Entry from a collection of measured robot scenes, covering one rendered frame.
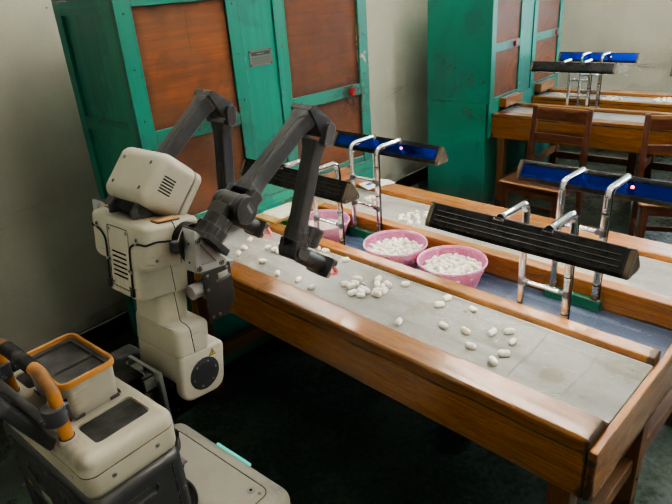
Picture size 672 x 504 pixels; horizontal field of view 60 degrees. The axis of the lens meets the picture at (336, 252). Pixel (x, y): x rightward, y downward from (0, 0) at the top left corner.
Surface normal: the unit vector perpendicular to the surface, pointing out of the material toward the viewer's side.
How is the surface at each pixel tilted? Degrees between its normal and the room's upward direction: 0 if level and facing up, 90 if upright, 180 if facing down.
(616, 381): 0
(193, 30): 90
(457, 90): 90
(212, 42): 90
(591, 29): 90
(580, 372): 0
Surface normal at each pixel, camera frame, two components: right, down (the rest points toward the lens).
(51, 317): 0.76, 0.22
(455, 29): -0.64, 0.36
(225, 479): -0.07, -0.91
